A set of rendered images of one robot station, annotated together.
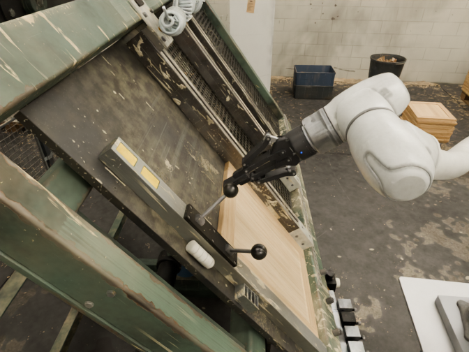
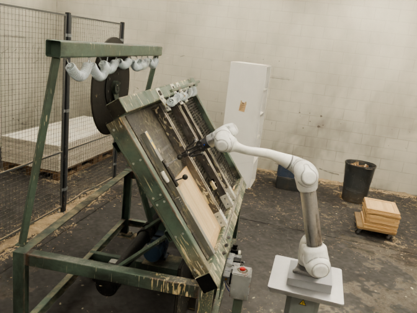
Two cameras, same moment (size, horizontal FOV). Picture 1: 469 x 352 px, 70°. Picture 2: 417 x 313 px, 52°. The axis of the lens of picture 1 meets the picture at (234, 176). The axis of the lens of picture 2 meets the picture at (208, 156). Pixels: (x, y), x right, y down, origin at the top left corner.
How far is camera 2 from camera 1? 2.17 m
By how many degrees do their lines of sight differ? 21
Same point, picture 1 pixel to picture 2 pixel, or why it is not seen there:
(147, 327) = (146, 175)
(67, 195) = not seen: hidden behind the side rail
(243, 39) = not seen: hidden behind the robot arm
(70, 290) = (130, 158)
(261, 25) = (249, 122)
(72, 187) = not seen: hidden behind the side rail
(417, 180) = (223, 143)
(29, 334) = (38, 285)
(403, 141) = (223, 135)
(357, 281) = (277, 301)
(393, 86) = (231, 125)
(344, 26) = (329, 133)
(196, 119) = (174, 143)
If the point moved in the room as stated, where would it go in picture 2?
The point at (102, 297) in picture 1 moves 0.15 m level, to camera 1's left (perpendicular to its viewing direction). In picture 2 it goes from (137, 161) to (113, 158)
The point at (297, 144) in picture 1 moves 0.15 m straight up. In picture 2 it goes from (203, 141) to (205, 119)
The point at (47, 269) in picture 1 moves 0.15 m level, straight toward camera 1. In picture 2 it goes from (126, 149) to (136, 156)
